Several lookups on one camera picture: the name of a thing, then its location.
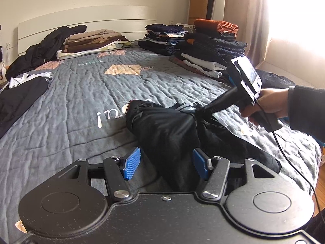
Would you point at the stack of brown folded clothes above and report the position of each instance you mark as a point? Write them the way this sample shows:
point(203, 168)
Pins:
point(88, 43)

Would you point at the black unfolded garment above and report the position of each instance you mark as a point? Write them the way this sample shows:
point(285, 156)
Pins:
point(17, 99)

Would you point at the person's dark clothing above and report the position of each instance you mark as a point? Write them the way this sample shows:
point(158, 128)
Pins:
point(317, 228)

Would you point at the orange folded blanket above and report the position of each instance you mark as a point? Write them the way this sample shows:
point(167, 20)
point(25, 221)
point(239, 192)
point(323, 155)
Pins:
point(223, 26)

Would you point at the grey white garment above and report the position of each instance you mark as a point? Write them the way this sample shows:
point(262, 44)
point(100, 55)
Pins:
point(38, 74)

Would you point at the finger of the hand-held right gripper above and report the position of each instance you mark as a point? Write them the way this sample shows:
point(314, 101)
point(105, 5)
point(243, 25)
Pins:
point(223, 103)

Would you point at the person's right hand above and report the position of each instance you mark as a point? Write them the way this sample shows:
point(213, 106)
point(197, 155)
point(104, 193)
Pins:
point(274, 101)

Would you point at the beige curtain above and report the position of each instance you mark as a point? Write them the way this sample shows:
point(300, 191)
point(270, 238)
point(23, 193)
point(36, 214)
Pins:
point(246, 10)

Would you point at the plain black garment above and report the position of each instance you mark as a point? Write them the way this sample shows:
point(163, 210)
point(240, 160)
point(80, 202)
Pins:
point(165, 132)

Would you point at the black cloth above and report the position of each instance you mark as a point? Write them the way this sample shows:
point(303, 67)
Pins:
point(276, 80)

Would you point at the grey quilted blanket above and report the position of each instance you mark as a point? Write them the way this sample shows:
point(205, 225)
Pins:
point(88, 86)

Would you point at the black hairbrush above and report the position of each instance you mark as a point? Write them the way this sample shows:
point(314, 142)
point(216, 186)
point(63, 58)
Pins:
point(1, 52)

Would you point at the wooden wardrobe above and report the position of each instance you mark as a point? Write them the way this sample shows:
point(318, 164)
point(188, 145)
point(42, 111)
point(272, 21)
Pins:
point(198, 2)

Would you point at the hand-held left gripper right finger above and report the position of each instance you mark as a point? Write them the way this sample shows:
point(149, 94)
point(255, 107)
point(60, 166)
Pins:
point(200, 162)

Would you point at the stack of navy folded clothes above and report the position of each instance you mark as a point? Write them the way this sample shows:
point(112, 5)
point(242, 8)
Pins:
point(162, 38)

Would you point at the white headboard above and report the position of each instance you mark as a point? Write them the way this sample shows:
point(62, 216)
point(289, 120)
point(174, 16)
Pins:
point(101, 17)

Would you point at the pile of black clothes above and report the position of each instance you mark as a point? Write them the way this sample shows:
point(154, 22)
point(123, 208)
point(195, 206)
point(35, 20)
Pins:
point(38, 50)

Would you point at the small bottle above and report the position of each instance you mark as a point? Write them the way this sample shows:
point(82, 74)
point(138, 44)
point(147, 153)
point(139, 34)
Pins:
point(3, 72)

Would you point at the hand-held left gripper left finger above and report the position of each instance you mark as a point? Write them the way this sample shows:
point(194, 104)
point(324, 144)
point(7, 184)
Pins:
point(132, 162)

